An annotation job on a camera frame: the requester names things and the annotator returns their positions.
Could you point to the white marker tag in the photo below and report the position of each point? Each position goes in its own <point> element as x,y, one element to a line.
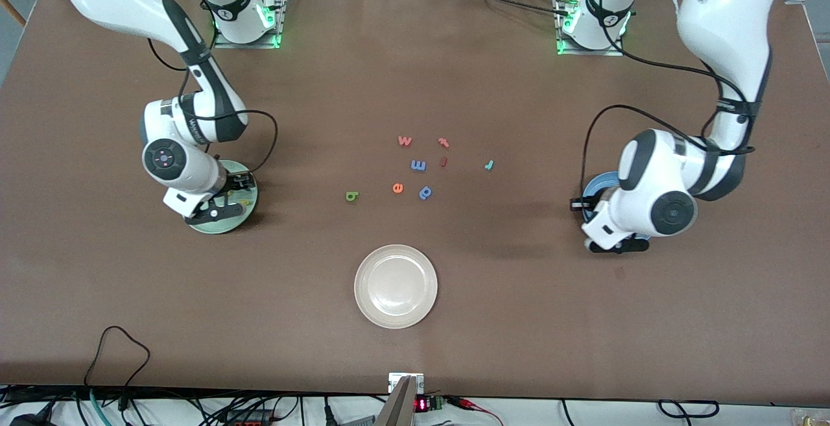
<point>420,384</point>

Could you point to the blue foam letter m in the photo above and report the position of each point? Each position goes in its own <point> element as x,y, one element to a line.
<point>418,165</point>

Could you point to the green plate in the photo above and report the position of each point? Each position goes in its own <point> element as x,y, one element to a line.
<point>224,227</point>

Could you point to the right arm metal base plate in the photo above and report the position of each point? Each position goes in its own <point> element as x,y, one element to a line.
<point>280,17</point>

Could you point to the blue foam letter p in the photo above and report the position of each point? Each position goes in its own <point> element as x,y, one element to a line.
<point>425,192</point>

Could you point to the red digit display module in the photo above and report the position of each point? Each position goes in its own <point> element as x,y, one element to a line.
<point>421,404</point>

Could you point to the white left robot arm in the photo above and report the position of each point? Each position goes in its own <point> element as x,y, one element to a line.
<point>726,17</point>

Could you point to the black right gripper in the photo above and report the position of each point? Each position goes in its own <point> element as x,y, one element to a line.
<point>235,183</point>

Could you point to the blue plate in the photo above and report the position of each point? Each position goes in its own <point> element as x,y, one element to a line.
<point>600,186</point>

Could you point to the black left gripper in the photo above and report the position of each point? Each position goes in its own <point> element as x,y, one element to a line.
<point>579,205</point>

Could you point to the brass fitting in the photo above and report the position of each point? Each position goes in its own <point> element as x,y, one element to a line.
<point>810,419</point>

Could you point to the green terminal block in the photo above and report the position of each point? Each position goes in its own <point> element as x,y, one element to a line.
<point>436,403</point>

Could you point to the beige plate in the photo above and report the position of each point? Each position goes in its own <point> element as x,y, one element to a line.
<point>395,286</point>

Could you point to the brown stick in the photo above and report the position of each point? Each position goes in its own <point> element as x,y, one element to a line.
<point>13,11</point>

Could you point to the grey camera post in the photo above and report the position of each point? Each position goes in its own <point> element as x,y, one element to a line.
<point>399,406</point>

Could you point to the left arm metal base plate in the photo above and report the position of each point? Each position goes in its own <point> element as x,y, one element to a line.
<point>590,52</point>

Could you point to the red clip lead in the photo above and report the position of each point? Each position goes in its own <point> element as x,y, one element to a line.
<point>463,404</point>

